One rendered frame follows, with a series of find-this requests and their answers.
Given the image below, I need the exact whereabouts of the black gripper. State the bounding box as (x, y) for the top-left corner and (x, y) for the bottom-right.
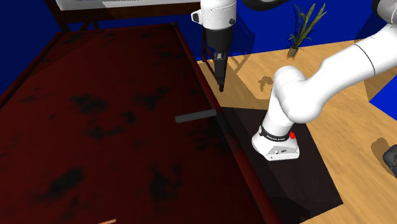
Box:
(204, 29), (234, 93)

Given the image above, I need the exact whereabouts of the grey cylinder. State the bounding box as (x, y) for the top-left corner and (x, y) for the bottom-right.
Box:
(174, 108), (218, 124)

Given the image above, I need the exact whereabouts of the green potted plant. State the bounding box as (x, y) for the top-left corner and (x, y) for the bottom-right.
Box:
(286, 3), (328, 60)

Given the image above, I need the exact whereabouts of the brown wooden desk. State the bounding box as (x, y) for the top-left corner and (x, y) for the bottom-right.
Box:
(45, 0), (218, 64)

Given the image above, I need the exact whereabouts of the dark robot stand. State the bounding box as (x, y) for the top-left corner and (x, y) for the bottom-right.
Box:
(220, 106), (344, 224)

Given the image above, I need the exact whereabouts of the dark red table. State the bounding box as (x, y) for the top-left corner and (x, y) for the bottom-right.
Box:
(0, 22), (284, 224)

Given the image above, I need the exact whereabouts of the black rounded object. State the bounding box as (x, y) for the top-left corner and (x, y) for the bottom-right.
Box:
(382, 145), (397, 179)

